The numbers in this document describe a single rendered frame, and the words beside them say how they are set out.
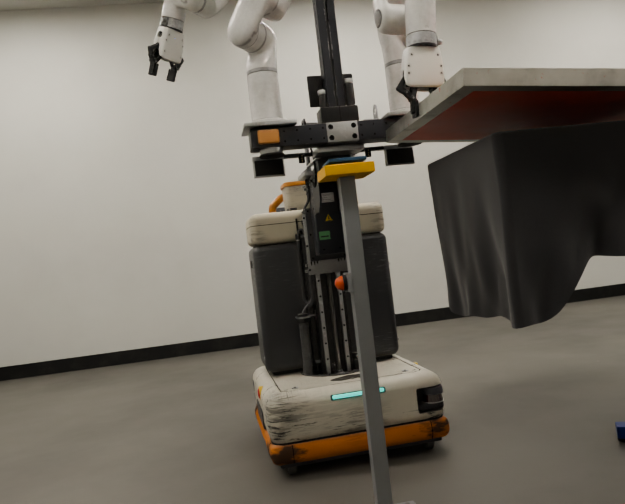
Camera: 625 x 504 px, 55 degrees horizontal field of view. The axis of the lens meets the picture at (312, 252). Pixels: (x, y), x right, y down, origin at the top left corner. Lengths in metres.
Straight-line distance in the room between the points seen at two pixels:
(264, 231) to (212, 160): 3.02
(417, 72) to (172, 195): 3.93
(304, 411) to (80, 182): 3.73
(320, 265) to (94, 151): 3.45
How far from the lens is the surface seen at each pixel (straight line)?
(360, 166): 1.56
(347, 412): 2.11
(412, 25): 1.60
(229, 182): 5.29
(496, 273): 1.48
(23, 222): 5.50
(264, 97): 1.86
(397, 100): 1.96
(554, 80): 1.38
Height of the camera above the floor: 0.74
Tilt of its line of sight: level
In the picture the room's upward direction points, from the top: 7 degrees counter-clockwise
